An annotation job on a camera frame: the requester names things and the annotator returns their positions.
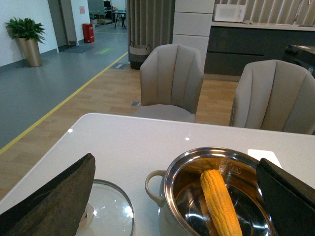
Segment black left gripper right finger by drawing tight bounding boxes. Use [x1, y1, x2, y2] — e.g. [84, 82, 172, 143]
[256, 158, 315, 236]

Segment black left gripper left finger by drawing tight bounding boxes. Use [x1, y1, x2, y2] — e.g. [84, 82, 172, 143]
[0, 153, 95, 236]

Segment glass pot lid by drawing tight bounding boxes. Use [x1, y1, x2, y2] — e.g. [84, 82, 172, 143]
[76, 179, 135, 236]

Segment yellow corn cob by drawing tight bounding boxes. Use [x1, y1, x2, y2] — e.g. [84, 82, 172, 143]
[200, 170, 243, 236]

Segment white electric cooking pot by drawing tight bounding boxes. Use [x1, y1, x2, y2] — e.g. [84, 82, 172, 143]
[145, 147, 277, 236]

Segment white square coaster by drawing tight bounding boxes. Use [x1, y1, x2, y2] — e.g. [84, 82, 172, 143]
[247, 149, 282, 168]

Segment beige chair right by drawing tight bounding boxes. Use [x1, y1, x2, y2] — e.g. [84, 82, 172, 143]
[229, 59, 315, 135]

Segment beige chair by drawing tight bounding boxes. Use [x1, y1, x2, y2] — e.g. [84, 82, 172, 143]
[133, 44, 204, 123]
[229, 59, 315, 135]

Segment black appliance box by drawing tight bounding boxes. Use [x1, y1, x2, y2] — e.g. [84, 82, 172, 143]
[283, 45, 315, 77]

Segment dark kitchen counter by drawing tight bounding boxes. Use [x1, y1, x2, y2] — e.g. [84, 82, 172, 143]
[204, 24, 315, 76]

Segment woven laundry basket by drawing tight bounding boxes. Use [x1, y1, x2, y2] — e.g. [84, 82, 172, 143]
[129, 42, 151, 70]

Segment beige chair left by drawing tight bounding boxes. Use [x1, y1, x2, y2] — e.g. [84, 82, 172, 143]
[133, 44, 204, 123]

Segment red bin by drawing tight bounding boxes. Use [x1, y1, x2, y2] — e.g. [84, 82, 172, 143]
[82, 23, 95, 43]

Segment potted green plant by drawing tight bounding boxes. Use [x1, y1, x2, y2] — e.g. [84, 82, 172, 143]
[5, 17, 45, 67]

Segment white microwave oven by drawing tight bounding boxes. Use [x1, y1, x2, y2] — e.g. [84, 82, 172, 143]
[213, 4, 246, 23]

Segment distant desk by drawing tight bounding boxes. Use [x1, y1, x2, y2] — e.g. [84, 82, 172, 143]
[112, 10, 126, 29]

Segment grey curtain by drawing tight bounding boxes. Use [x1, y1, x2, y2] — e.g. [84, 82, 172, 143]
[126, 0, 175, 61]

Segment white pillar cabinet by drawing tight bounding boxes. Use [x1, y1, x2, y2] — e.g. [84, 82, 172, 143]
[172, 0, 215, 68]

